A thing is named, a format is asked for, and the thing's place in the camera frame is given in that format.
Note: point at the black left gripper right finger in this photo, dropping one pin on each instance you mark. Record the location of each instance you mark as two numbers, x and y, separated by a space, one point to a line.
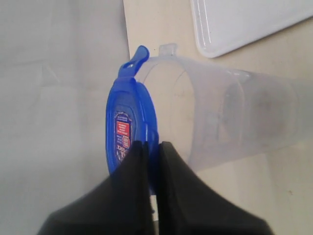
187 206

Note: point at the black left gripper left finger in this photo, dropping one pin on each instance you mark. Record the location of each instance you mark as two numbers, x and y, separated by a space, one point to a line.
120 205

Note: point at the blue snap-lock lid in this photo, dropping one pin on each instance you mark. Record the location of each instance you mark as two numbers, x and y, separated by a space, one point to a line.
130 114

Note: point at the clear tall plastic container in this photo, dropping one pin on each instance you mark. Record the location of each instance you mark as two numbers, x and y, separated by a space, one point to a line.
213 114

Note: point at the white rectangular plastic tray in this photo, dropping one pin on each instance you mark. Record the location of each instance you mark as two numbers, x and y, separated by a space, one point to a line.
222 26

